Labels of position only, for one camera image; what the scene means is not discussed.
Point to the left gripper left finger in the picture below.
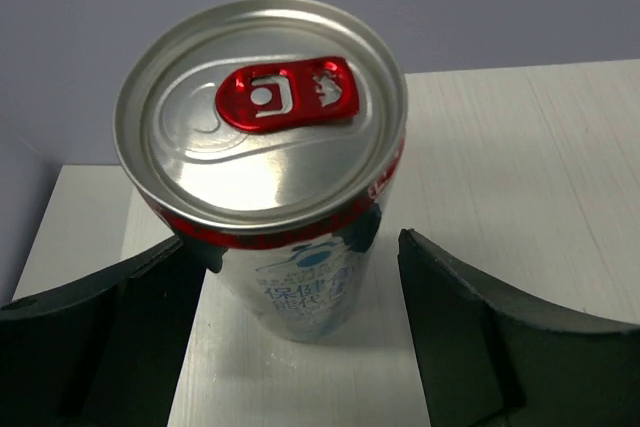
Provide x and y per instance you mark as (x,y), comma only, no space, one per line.
(104,350)

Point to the silver can red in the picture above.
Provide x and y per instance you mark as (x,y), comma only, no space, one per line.
(266,135)

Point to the white two-tier shelf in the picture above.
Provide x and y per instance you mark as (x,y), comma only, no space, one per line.
(528,174)

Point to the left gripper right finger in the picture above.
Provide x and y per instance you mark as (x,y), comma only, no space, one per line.
(490,354)

